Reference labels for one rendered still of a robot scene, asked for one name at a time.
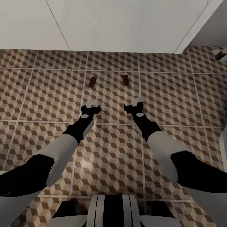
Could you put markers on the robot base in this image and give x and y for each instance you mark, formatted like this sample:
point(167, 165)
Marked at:
point(65, 216)

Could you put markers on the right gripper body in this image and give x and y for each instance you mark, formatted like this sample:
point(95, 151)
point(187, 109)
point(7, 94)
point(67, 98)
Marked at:
point(130, 108)

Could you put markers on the mousetrap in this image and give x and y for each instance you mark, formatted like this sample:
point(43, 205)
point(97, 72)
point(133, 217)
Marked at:
point(125, 80)
point(92, 82)

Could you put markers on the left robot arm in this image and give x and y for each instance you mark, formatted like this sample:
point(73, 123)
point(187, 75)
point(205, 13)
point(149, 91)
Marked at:
point(21, 185)

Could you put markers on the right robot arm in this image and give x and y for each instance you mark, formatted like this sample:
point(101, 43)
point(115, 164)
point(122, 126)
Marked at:
point(206, 184)

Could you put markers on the serving cart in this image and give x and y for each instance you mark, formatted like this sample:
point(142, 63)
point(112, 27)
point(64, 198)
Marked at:
point(16, 223)

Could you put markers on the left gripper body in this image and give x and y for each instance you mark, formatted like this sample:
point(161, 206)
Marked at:
point(94, 110)

